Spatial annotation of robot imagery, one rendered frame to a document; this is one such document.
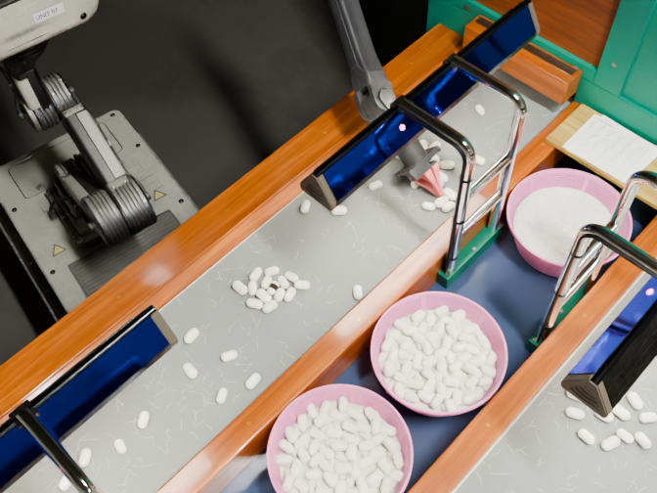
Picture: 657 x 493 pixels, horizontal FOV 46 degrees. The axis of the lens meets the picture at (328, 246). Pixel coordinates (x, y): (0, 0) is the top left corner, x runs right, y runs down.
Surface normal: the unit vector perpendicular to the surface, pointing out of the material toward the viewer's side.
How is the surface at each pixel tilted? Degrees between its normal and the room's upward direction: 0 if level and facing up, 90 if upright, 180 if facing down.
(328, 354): 0
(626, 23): 90
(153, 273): 0
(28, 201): 1
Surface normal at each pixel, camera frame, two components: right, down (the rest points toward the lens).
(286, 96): -0.04, -0.56
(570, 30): -0.70, 0.61
